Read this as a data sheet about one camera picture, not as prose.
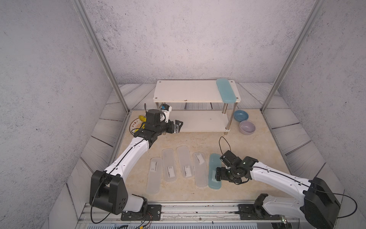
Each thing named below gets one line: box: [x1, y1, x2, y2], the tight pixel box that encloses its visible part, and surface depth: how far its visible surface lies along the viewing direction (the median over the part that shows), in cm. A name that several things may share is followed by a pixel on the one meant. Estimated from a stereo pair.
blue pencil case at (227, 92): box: [216, 78, 237, 104], surface depth 85 cm
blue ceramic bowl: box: [233, 109, 249, 123], surface depth 117 cm
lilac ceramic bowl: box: [239, 120, 256, 136], surface depth 107 cm
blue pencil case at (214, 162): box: [208, 153, 222, 190], surface depth 85 cm
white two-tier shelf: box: [152, 79, 241, 136], surface depth 90 cm
